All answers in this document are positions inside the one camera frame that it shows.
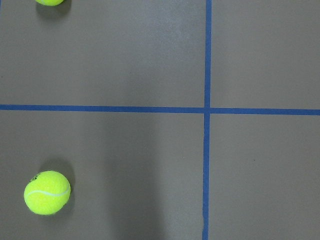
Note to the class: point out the yellow tennis ball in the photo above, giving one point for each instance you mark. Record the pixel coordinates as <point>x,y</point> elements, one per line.
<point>50,3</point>
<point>47,193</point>

